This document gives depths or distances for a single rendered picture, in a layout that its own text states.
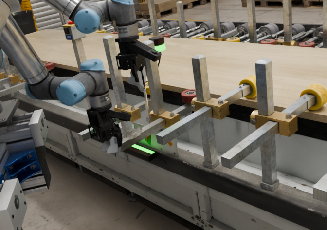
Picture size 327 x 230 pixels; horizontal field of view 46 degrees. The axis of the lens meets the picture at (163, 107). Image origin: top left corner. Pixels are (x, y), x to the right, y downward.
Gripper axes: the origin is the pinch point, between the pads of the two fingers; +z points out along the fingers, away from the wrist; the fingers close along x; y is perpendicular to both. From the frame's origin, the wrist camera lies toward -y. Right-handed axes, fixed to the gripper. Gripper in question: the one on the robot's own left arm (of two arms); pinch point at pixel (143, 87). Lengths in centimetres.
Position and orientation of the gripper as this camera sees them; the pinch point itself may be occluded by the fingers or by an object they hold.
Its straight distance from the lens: 144.8
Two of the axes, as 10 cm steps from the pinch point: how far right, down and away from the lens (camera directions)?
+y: -8.9, -0.4, 4.5
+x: -4.2, 4.1, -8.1
